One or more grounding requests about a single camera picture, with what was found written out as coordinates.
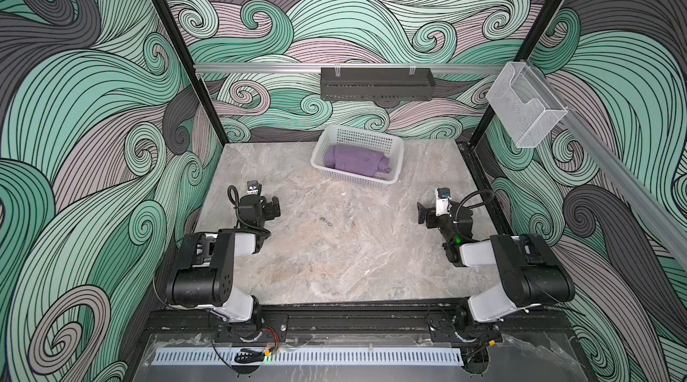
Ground purple long pants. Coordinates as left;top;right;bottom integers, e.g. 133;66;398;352
324;144;392;177

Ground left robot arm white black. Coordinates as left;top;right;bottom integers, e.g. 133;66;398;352
165;194;281;337

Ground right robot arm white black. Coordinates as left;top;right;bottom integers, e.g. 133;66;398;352
417;199;575;343

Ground white perforated plastic basket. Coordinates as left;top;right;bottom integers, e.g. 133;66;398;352
311;124;404;187

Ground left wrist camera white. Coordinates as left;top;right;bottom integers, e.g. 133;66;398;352
246;180;262;195

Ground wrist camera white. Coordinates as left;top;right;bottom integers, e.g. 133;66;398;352
435;187;451;217
246;180;262;195

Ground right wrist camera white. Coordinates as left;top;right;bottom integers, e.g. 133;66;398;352
435;187;451;217

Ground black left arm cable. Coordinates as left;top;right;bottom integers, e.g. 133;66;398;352
226;184;272;238

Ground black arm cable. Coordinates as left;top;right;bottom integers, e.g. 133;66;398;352
226;184;272;238
453;188;496;222

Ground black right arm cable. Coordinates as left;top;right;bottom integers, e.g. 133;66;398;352
453;188;496;222

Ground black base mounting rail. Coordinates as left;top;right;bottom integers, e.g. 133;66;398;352
138;299;574;347

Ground clear acrylic wall holder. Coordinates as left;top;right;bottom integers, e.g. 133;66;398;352
487;61;568;149

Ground black wall-mounted tray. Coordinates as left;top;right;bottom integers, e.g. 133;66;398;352
320;68;436;103

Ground aluminium back rail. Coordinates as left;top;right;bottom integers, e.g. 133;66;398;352
193;62;505;75

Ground aluminium rail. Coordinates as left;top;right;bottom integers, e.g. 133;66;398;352
193;62;505;75
536;70;686;265

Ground white slotted cable duct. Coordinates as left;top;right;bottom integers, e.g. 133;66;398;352
150;346;463;367

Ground aluminium right rail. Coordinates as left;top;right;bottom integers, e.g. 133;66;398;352
536;70;686;265

